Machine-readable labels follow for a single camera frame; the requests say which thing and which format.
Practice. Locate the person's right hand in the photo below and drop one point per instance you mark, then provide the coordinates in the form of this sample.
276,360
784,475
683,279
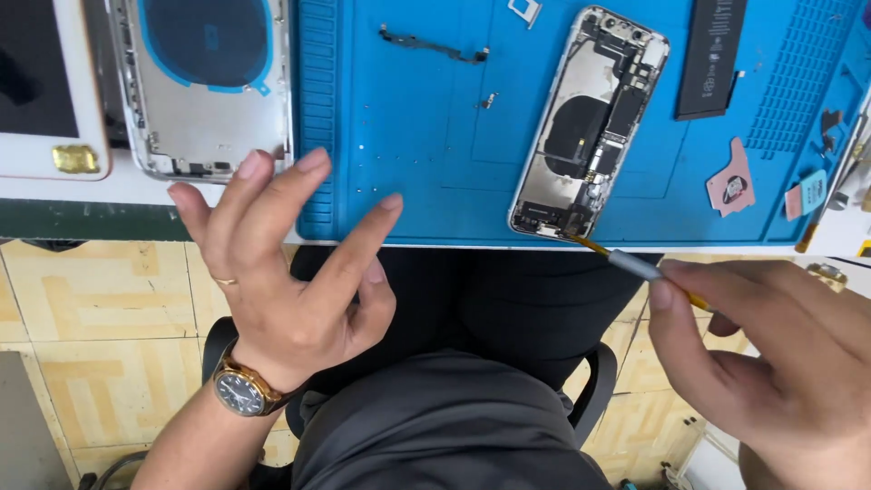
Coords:
796,367

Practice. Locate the person's left hand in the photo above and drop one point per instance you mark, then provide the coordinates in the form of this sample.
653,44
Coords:
272,306

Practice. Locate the yellow-shafted grey-collared screwdriver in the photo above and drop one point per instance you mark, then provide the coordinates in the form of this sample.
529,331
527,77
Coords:
629,264

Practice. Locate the gold wristwatch with dark face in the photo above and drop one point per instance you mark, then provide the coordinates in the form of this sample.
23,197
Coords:
239,393

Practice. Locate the yellow-tipped hand tool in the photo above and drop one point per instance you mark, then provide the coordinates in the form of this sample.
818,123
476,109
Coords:
807,237

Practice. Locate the scattered tiny screws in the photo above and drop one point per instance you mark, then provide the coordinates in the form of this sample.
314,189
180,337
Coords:
360,146

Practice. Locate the empty silver phone rear housing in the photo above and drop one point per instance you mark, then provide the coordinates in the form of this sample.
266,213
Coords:
204,129

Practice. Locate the pink opening pick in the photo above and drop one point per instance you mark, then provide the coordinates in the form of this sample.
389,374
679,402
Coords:
731,187

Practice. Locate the black office chair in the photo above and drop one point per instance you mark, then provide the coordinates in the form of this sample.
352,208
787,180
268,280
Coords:
599,388

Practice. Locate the blue silicone repair mat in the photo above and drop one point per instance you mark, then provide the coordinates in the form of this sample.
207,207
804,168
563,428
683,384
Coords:
422,170

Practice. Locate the person's black trousers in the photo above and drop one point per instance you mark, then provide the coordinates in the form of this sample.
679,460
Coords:
476,299

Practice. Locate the person's grey shirt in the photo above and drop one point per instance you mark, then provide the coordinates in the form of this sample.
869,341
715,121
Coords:
442,429

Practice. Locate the dark metal shield part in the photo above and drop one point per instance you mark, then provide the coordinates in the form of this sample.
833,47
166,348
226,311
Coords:
830,126

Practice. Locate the grey cabinet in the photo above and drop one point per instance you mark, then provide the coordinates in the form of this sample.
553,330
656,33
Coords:
27,429

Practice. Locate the white tablet with gold button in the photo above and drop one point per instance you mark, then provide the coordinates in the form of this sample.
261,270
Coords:
41,150

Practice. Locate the black phone battery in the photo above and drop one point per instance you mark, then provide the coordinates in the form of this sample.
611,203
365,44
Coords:
711,61

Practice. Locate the opened smartphone with exposed internals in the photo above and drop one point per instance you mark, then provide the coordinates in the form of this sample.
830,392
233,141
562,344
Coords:
585,129

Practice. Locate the silver sim tray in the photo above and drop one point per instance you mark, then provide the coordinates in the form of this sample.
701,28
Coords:
525,10

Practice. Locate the small metal bracket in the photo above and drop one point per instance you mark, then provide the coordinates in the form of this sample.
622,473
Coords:
488,101

